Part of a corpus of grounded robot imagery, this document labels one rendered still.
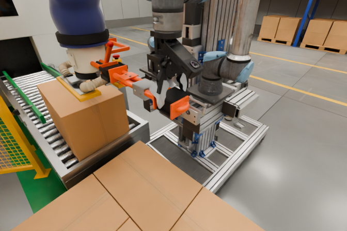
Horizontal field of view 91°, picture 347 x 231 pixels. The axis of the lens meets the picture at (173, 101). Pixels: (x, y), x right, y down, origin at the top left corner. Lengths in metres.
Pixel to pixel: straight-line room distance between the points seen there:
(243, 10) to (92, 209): 1.23
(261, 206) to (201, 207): 0.85
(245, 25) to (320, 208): 1.71
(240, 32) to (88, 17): 0.66
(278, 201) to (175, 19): 1.78
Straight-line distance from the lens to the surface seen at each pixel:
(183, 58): 0.42
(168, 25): 0.43
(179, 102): 0.48
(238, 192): 1.87
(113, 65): 0.81
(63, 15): 0.89
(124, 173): 1.26
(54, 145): 1.65
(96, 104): 1.19
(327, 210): 2.13
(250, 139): 2.04
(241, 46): 0.88
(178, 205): 1.11
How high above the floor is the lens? 1.53
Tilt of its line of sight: 32 degrees down
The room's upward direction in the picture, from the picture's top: straight up
